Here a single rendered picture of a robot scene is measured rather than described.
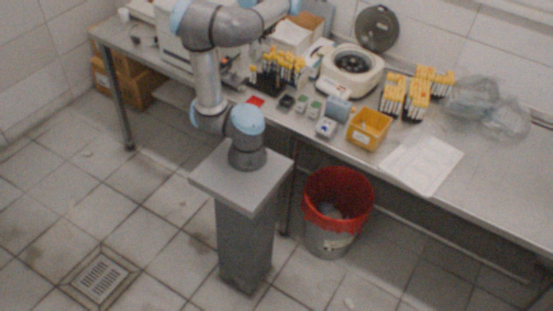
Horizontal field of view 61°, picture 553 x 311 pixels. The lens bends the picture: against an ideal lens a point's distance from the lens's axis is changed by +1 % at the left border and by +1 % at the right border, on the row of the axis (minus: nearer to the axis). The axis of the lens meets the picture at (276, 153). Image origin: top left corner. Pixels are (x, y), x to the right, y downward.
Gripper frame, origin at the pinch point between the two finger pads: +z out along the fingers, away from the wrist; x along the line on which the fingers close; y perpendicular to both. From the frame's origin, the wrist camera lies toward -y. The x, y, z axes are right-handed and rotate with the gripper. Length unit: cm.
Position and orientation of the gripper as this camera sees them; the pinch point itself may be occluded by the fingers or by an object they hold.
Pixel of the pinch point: (255, 47)
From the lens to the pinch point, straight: 200.1
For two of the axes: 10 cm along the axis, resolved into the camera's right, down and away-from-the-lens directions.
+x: 5.7, -5.9, 5.7
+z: -0.6, 6.7, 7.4
